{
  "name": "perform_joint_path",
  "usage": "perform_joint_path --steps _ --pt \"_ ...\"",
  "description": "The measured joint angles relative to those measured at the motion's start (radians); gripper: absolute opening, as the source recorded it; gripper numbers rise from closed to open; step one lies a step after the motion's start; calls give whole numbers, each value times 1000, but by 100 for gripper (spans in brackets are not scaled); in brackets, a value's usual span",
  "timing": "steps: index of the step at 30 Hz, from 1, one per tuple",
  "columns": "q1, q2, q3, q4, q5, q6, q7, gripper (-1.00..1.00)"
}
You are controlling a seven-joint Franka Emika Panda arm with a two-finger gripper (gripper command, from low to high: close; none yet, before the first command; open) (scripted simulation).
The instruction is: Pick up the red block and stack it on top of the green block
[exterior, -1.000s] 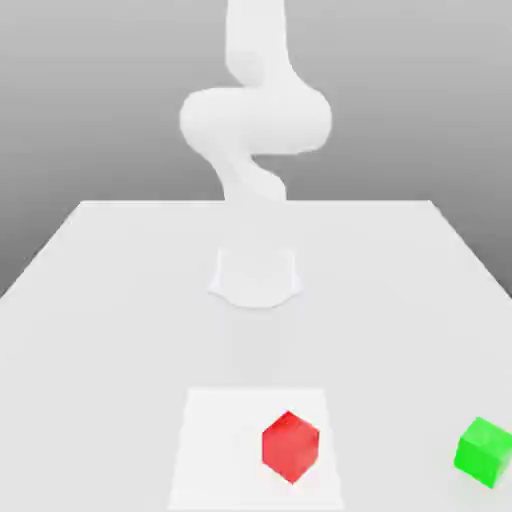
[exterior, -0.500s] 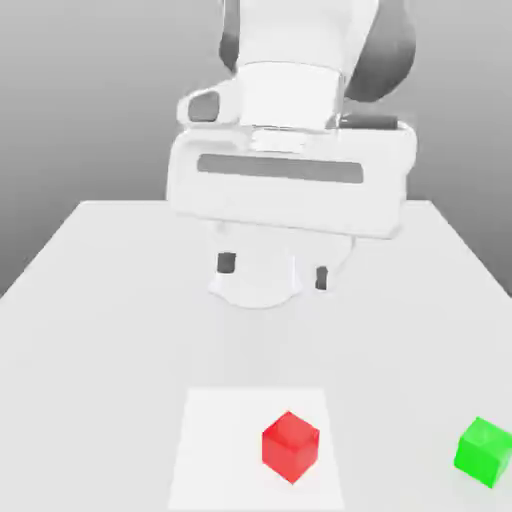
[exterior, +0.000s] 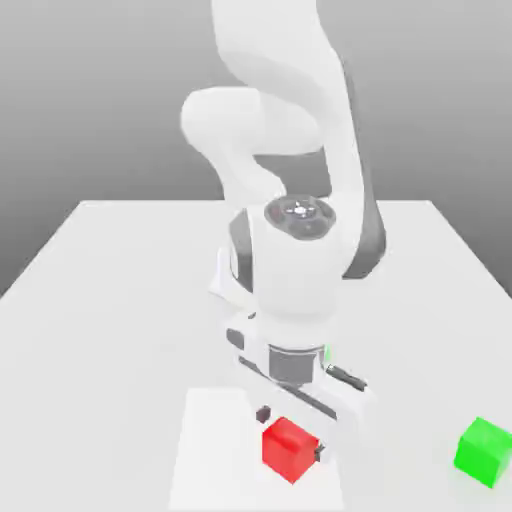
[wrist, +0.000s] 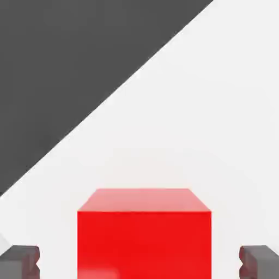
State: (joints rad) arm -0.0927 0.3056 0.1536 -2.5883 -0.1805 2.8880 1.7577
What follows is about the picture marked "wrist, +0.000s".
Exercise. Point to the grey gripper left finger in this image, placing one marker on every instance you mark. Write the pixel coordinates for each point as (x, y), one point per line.
(19, 262)

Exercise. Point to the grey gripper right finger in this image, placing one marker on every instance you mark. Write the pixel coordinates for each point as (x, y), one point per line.
(260, 262)

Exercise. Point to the small red cube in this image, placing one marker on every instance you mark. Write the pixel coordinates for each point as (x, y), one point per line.
(143, 239)

